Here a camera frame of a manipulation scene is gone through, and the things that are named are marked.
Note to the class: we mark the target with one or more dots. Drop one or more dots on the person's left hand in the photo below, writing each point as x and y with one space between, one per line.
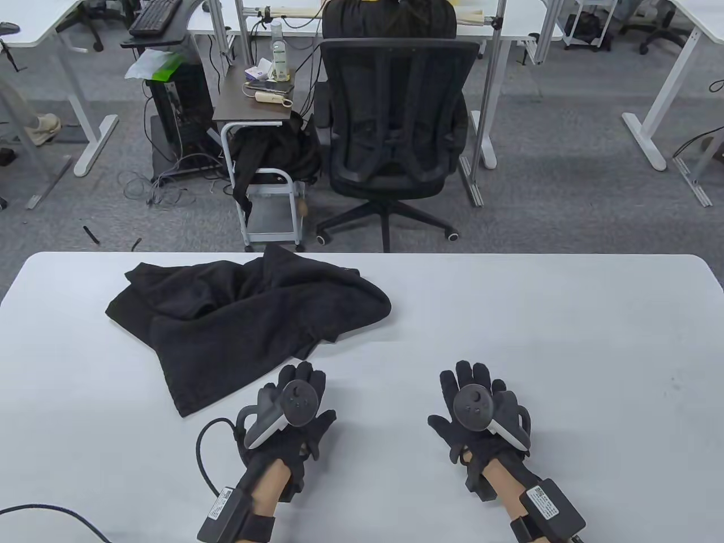
300 373

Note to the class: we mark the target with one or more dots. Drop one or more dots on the person's right hand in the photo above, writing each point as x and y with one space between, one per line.
469 373

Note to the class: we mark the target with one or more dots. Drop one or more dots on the black trousers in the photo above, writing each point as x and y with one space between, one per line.
226 317

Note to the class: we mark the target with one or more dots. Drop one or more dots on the grey white hand controller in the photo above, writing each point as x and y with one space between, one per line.
297 401
472 404

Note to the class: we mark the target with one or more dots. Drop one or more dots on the black draped jacket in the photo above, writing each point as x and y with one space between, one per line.
271 150

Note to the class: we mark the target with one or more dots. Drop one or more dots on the black mesh office chair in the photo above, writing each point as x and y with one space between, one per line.
396 113

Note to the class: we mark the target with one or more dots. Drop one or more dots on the beige power strip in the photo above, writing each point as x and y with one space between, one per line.
268 97

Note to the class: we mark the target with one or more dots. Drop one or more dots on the white cart with brown top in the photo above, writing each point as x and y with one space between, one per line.
237 102

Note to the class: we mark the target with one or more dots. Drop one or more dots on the black phone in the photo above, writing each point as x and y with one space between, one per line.
277 86

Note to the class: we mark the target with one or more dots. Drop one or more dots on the black computer tower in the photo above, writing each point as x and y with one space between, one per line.
189 102

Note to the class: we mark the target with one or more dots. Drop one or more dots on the purple white small box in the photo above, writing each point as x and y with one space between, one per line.
257 72

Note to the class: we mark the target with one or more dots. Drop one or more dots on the clear plastic bottle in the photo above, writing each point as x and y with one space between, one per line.
279 56

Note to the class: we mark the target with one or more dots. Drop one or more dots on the white office desk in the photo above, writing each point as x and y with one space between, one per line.
45 22
679 68
469 33

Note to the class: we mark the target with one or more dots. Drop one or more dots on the green white plastic bag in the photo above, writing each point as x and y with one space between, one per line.
153 65

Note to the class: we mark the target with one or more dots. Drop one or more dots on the black keyboard tray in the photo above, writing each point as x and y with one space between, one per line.
169 38

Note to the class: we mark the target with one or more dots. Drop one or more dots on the black bag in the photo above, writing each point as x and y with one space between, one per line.
588 28

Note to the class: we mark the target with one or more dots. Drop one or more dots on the black keyboard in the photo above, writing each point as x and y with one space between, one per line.
154 17

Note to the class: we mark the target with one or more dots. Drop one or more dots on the black swivel chair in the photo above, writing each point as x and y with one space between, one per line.
659 28
85 17

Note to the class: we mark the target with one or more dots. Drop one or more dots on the black computer mouse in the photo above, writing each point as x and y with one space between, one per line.
8 28

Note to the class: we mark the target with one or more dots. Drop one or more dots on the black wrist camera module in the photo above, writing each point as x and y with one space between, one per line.
223 509
548 503

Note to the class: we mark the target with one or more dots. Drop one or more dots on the aluminium frame post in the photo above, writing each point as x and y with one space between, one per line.
491 85
243 34
218 28

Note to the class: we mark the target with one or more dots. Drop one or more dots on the aluminium floor rail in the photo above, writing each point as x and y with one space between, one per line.
693 181

